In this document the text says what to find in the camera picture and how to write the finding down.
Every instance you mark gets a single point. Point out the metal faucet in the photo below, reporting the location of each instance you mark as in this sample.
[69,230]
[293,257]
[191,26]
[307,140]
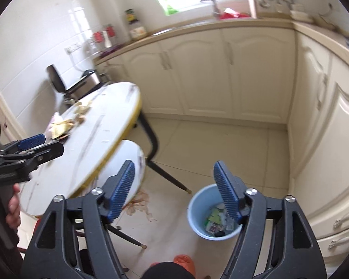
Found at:
[214,5]

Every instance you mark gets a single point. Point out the person's left hand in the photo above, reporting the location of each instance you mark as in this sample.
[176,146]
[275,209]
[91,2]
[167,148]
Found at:
[14,206]

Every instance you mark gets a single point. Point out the white crumpled tissue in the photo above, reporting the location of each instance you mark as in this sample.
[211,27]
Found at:
[84,106]

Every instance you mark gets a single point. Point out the person's dark trouser leg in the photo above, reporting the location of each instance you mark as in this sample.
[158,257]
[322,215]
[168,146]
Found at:
[165,271]

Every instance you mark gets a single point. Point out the white spoon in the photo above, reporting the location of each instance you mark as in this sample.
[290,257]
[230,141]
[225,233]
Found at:
[107,39]

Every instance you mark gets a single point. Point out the yellow black bottle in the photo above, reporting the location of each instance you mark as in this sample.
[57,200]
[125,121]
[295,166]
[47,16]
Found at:
[131,16]

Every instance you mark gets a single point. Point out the red dish rack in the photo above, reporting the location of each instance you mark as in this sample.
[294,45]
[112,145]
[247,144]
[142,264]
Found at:
[99,37]

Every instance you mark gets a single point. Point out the round white marble table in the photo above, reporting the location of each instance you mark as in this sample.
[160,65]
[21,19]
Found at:
[104,116]

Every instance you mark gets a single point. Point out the glass jar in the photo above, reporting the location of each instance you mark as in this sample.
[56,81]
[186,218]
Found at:
[137,31]

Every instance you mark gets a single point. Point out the stack of white bowls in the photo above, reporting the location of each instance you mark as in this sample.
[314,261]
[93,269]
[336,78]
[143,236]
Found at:
[301,14]

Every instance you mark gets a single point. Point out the pink crumpled plastic bag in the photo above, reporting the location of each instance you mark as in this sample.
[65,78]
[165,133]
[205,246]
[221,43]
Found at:
[53,119]

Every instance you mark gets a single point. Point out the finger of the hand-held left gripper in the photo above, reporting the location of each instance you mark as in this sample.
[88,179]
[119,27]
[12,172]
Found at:
[48,151]
[32,141]

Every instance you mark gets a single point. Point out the black rice cooker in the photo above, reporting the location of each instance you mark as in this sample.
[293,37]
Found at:
[75,85]

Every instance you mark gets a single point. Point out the orange slipper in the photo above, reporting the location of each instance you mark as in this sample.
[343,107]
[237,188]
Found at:
[186,263]

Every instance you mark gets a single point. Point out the small black object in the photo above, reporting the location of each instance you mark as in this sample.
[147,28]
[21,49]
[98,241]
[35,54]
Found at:
[220,233]

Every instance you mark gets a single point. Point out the long white green wrapper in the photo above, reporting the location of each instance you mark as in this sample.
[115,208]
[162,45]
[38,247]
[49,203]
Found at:
[212,227]

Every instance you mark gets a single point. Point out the cream lower cabinets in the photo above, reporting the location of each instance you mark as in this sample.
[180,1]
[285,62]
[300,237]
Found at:
[235,72]

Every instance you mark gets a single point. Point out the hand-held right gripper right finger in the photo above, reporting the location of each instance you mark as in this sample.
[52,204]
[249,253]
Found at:
[226,191]

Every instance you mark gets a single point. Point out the green soap bottle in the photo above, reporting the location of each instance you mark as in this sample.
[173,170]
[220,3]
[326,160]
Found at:
[170,9]

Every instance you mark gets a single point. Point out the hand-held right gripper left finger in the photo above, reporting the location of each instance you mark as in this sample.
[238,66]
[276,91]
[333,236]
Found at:
[122,191]

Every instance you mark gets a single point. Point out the blue trash bin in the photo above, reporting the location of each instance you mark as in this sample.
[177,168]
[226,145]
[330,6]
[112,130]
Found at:
[197,206]

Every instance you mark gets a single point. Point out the round white stool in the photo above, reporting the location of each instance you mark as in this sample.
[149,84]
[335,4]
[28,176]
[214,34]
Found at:
[131,162]

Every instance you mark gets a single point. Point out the brown peel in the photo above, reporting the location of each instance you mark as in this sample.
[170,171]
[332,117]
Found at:
[80,119]

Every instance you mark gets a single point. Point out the red basin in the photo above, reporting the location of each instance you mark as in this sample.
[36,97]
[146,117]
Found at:
[234,13]

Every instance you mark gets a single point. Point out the yellow snack packet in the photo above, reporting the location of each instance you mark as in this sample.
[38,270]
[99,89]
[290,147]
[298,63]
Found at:
[61,128]

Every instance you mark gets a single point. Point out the beige countertop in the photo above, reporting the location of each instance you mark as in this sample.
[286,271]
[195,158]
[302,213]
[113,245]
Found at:
[192,26]

